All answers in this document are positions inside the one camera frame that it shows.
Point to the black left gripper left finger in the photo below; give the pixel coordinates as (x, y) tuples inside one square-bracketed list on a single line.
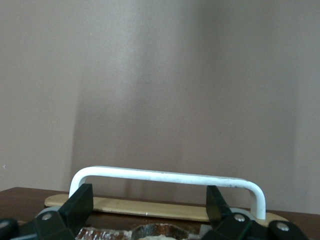
[(72, 212)]

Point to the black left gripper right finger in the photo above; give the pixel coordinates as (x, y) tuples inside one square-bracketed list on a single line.
[(220, 217)]

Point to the wooden drawer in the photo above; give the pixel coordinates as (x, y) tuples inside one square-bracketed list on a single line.
[(150, 207)]

